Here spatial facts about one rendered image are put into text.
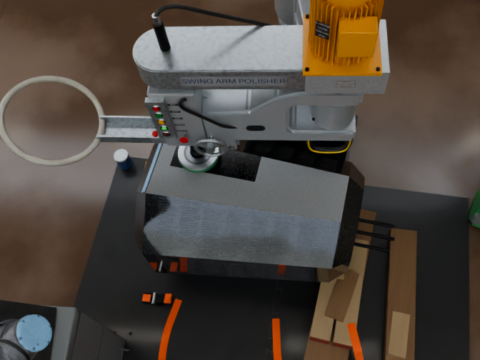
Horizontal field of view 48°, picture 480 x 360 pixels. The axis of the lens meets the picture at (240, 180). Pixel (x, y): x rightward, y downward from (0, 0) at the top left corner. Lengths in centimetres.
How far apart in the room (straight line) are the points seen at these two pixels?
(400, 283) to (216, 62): 192
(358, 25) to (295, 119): 74
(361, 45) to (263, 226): 121
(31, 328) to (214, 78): 123
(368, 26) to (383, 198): 204
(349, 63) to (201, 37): 57
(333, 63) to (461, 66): 246
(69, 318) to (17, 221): 146
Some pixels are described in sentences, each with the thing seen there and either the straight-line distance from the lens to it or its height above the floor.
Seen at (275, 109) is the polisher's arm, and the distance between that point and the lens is 224.
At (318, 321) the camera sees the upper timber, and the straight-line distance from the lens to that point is 318.
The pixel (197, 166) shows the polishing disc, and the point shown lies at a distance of 276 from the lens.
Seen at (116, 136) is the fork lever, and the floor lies 117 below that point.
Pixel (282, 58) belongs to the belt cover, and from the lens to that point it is 204.
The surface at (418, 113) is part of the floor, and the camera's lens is 407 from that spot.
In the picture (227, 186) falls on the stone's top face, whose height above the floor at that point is 87.
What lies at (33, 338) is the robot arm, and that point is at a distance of 239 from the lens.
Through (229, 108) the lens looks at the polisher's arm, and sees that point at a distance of 229.
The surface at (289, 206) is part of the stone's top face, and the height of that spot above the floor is 87.
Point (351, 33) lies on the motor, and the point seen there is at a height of 200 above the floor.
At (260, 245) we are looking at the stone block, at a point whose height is 73.
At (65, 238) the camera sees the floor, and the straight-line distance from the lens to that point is 385.
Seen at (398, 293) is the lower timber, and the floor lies 10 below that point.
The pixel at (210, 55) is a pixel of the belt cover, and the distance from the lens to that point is 208.
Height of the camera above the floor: 333
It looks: 63 degrees down
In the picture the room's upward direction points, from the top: 11 degrees counter-clockwise
